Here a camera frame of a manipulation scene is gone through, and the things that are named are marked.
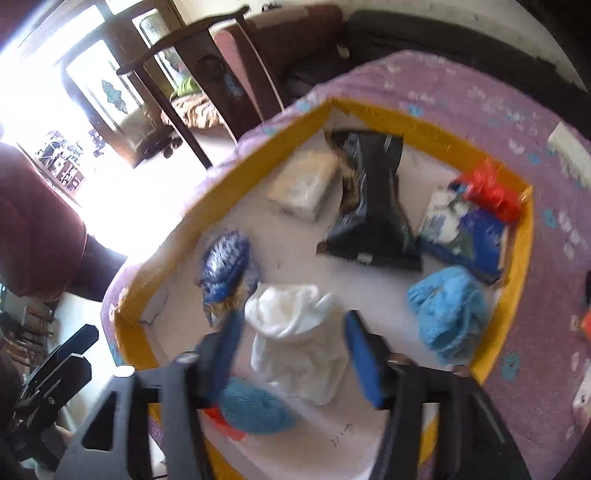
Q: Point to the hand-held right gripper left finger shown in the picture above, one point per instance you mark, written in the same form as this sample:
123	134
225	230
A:
228	350

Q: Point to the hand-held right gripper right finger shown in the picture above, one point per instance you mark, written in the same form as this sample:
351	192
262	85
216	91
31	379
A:
362	364

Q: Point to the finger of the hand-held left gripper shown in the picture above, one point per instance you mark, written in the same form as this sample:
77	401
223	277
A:
64	360

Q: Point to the blue cloth with red band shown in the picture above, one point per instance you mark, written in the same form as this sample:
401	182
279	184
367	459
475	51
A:
254	406

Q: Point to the white cloth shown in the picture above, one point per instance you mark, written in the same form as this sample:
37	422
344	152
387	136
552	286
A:
295	350

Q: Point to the dark blue patterned plastic bag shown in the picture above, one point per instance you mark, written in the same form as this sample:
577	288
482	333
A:
226	263

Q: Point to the light blue knit towel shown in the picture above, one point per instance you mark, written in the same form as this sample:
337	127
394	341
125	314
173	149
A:
448	309

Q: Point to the yellow cardboard box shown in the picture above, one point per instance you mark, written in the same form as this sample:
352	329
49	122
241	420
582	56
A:
184	240

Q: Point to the black printed packet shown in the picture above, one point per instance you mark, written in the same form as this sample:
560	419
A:
369	217

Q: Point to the blue white tissue pack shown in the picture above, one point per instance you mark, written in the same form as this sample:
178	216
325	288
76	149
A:
475	240

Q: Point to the red plastic bag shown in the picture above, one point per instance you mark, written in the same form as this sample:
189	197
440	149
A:
494	191

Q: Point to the dark red armchair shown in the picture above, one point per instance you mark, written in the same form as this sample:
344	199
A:
37	221

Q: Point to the patterned cushion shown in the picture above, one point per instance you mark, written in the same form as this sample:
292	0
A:
198	110

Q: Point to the wooden glass cabinet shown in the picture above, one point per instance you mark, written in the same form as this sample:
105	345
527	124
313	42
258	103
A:
120	92

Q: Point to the dark wooden chair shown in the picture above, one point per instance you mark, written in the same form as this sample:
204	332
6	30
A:
212	74

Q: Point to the white papers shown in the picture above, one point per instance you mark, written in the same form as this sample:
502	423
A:
572	147

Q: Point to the black sofa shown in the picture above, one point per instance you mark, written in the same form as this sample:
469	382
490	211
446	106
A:
415	32

